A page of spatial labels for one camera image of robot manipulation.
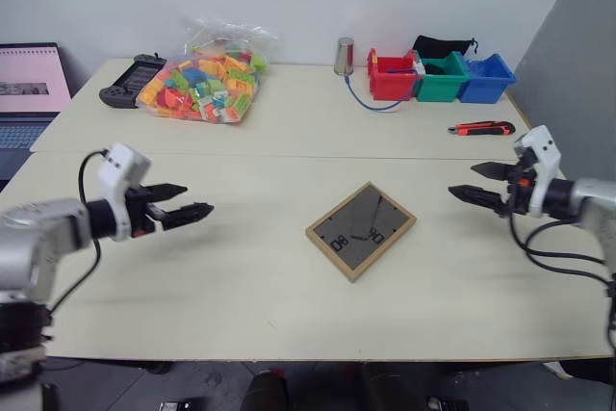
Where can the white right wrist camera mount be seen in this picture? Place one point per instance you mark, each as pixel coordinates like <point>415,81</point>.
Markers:
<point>544,151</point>

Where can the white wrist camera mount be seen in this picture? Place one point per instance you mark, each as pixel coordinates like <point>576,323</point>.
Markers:
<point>120,161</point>
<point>544,151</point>

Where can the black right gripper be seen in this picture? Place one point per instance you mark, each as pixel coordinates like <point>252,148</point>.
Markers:
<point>517,194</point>

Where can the clear bag of toy bricks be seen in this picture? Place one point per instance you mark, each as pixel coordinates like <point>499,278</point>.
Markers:
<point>207,84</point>

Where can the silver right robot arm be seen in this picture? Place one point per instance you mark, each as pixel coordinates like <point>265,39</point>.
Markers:
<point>589,204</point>

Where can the green plastic bin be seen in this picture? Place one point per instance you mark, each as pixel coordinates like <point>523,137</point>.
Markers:
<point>435,88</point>

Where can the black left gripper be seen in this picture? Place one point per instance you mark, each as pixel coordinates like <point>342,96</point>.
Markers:
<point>144,216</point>

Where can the black game controller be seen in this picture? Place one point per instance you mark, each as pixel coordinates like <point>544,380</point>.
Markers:
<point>130,81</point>

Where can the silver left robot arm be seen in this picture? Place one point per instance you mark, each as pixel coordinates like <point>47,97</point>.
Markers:
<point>43,233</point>

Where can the red plastic bin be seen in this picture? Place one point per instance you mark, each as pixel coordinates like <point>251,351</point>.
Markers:
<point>390,86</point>

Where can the wooden picture frame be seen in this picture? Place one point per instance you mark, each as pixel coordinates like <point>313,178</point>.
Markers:
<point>356,211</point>

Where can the blue plastic bin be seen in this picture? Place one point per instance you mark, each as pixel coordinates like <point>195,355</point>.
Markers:
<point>483,88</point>

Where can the dark rounded shape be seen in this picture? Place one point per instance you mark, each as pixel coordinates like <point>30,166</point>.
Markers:
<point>264,392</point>

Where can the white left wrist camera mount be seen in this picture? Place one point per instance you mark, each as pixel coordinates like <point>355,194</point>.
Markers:
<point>120,161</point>

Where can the orange black utility knife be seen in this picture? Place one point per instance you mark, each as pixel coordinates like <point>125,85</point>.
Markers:
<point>481,129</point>

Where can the laptop with pink screen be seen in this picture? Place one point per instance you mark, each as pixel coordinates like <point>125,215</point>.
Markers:
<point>29,79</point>

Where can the metal cup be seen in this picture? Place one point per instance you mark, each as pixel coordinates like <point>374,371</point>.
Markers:
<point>344,57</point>

